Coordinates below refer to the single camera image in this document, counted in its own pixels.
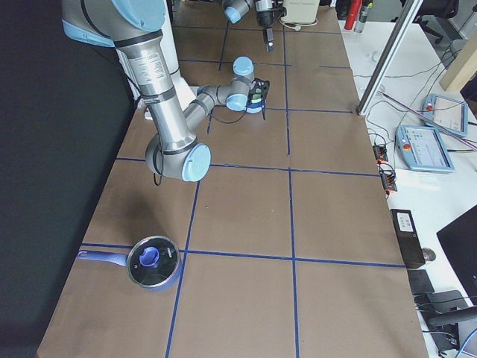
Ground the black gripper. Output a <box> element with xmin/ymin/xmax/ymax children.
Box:
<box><xmin>257</xmin><ymin>10</ymin><xmax>274</xmax><ymax>52</ymax></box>
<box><xmin>248</xmin><ymin>78</ymin><xmax>271</xmax><ymax>105</ymax></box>

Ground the green bowl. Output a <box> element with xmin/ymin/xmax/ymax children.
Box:
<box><xmin>251</xmin><ymin>92</ymin><xmax>262</xmax><ymax>103</ymax></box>

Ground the blue bowl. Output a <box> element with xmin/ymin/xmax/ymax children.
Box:
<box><xmin>246</xmin><ymin>102</ymin><xmax>262</xmax><ymax>114</ymax></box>

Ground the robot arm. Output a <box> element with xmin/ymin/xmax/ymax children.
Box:
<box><xmin>215</xmin><ymin>0</ymin><xmax>282</xmax><ymax>52</ymax></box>
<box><xmin>61</xmin><ymin>1</ymin><xmax>270</xmax><ymax>182</ymax></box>

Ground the silver toaster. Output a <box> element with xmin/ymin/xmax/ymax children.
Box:
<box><xmin>280</xmin><ymin>0</ymin><xmax>319</xmax><ymax>25</ymax></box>

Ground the red bottle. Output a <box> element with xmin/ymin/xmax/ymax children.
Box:
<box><xmin>344</xmin><ymin>0</ymin><xmax>362</xmax><ymax>30</ymax></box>

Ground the near teach pendant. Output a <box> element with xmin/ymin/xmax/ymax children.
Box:
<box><xmin>395</xmin><ymin>125</ymin><xmax>455</xmax><ymax>173</ymax></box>

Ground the teach pendant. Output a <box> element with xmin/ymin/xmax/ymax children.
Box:
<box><xmin>423</xmin><ymin>93</ymin><xmax>469</xmax><ymax>137</ymax></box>
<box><xmin>395</xmin><ymin>125</ymin><xmax>455</xmax><ymax>173</ymax></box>

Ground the far teach pendant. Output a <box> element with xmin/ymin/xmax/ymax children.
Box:
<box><xmin>423</xmin><ymin>93</ymin><xmax>469</xmax><ymax>137</ymax></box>

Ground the blue saucepan with lid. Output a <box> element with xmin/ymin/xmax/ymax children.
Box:
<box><xmin>77</xmin><ymin>236</ymin><xmax>183</xmax><ymax>291</ymax></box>

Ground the black box with label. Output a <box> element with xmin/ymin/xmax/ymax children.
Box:
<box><xmin>390</xmin><ymin>209</ymin><xmax>426</xmax><ymax>269</ymax></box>

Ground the white power plug with cable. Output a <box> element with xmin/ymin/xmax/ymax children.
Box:
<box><xmin>283</xmin><ymin>23</ymin><xmax>302</xmax><ymax>31</ymax></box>

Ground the white pedestal column with base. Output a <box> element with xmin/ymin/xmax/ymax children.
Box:
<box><xmin>124</xmin><ymin>1</ymin><xmax>208</xmax><ymax>131</ymax></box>

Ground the aluminium frame post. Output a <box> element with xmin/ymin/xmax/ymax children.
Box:
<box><xmin>356</xmin><ymin>0</ymin><xmax>423</xmax><ymax>116</ymax></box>

